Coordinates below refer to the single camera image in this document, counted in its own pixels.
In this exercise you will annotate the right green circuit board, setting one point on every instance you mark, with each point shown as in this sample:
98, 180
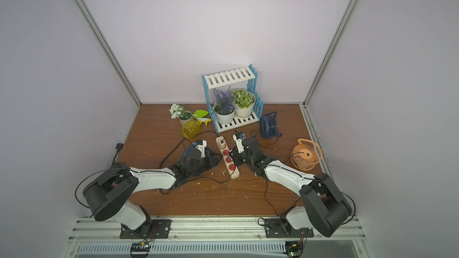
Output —
294, 249

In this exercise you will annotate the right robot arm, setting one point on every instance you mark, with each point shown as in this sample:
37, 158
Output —
325, 208

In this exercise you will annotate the green circuit board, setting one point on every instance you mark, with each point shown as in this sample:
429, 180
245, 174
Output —
140, 250
294, 249

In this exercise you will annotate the dark blue upright desk fan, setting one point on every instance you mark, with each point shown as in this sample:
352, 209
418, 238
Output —
268, 126

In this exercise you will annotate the pink usb power adapter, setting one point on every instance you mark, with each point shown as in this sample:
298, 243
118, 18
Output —
221, 142

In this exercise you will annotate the yellow spray bottle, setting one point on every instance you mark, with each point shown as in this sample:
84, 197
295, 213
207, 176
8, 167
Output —
192, 127

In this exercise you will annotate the beige red power strip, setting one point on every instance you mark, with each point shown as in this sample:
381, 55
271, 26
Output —
232, 169

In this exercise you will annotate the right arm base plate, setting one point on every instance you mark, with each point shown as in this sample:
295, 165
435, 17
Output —
280, 228

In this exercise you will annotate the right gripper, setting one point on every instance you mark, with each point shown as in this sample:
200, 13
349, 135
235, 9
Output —
242, 154

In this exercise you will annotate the orange desk fan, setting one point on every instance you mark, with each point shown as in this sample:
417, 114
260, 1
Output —
306, 155

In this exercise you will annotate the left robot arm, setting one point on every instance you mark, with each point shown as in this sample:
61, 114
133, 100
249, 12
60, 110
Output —
108, 195

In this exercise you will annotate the white flower potted plant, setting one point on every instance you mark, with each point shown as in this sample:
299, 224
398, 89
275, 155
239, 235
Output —
179, 112

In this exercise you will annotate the aluminium front rail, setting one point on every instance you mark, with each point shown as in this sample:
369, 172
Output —
212, 237

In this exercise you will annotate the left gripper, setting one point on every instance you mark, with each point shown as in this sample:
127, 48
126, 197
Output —
208, 157

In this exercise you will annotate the blue white plant shelf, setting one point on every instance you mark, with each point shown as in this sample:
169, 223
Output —
240, 78

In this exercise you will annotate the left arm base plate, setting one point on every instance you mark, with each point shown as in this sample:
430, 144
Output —
151, 229

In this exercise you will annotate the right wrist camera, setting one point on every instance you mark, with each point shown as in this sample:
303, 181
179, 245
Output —
238, 138

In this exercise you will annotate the purple lavender potted plant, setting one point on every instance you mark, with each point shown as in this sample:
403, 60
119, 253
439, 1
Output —
224, 107

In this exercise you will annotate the left green circuit board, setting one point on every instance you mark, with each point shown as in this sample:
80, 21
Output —
140, 250

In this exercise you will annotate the green potted plant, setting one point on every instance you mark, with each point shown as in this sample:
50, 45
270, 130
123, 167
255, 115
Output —
244, 102

